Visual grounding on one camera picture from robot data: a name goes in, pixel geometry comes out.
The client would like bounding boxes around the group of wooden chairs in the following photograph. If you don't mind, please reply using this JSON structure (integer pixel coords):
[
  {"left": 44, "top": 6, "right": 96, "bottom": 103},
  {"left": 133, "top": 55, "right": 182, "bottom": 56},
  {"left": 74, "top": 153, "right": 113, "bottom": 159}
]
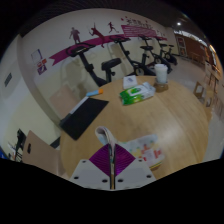
[{"left": 192, "top": 63, "right": 224, "bottom": 118}]

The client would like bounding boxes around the white cup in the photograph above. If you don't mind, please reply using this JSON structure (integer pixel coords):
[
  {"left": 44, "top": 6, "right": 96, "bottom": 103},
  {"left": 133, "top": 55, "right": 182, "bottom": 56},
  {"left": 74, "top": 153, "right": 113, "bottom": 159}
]
[{"left": 153, "top": 63, "right": 169, "bottom": 84}]

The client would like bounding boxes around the white tissue pack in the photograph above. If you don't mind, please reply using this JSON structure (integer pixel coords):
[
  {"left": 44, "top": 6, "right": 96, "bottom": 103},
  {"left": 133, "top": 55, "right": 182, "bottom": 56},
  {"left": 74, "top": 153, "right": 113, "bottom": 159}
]
[{"left": 122, "top": 74, "right": 139, "bottom": 90}]

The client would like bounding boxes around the green wet wipes pack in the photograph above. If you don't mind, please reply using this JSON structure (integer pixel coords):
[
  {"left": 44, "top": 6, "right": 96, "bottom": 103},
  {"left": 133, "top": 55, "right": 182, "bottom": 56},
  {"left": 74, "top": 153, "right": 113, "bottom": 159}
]
[{"left": 119, "top": 82, "right": 157, "bottom": 106}]

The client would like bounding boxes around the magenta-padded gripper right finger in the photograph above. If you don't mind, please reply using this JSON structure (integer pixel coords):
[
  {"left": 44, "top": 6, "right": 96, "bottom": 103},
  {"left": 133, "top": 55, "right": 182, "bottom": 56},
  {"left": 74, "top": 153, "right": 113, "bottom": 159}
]
[{"left": 113, "top": 143, "right": 157, "bottom": 191}]

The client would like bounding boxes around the brown round coaster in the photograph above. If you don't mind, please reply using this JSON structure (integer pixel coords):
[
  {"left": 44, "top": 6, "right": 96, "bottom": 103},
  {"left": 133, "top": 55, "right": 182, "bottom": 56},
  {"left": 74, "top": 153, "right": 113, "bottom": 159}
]
[{"left": 153, "top": 81, "right": 170, "bottom": 93}]

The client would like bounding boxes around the black flat mat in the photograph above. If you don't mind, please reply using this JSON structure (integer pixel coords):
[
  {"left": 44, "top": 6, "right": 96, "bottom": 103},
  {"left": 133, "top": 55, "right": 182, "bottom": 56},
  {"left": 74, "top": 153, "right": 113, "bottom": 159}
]
[{"left": 59, "top": 96, "right": 110, "bottom": 141}]

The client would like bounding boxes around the white colourful printed towel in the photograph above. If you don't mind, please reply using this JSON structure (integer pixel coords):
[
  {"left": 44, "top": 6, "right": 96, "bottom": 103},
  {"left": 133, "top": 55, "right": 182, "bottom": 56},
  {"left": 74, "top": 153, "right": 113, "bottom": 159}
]
[{"left": 94, "top": 125, "right": 166, "bottom": 191}]

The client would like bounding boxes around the beige chair with handle hole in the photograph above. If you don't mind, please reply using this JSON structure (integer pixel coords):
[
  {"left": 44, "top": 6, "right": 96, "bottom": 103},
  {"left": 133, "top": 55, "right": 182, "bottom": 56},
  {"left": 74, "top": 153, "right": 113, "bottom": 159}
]
[
  {"left": 21, "top": 129, "right": 63, "bottom": 176},
  {"left": 49, "top": 84, "right": 81, "bottom": 120}
]

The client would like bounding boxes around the blue and orange tube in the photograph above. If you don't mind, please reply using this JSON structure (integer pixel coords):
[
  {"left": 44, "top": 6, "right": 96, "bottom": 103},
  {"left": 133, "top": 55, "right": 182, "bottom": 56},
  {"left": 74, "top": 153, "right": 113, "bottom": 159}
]
[{"left": 85, "top": 88, "right": 104, "bottom": 98}]

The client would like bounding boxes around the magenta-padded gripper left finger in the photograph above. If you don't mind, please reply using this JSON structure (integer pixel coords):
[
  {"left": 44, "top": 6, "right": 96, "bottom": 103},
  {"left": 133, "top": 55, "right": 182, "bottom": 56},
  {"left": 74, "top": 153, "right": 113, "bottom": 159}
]
[{"left": 69, "top": 143, "right": 112, "bottom": 191}]

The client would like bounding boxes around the white wall poster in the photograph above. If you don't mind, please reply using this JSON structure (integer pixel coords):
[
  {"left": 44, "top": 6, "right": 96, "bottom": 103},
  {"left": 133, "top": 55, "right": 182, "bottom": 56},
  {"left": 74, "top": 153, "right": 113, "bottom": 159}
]
[{"left": 31, "top": 48, "right": 43, "bottom": 64}]

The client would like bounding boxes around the grey wall plaque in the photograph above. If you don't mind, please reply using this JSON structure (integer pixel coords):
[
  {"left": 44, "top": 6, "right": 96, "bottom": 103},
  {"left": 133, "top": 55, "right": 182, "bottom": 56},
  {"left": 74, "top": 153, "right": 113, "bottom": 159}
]
[{"left": 3, "top": 72, "right": 14, "bottom": 88}]

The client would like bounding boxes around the black exercise bike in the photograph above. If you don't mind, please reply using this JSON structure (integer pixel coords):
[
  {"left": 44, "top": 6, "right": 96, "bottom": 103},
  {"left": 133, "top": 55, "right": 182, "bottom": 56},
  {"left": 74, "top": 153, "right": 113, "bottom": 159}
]
[
  {"left": 109, "top": 34, "right": 156, "bottom": 77},
  {"left": 65, "top": 42, "right": 123, "bottom": 88},
  {"left": 138, "top": 34, "right": 173, "bottom": 74},
  {"left": 154, "top": 35, "right": 179, "bottom": 66}
]

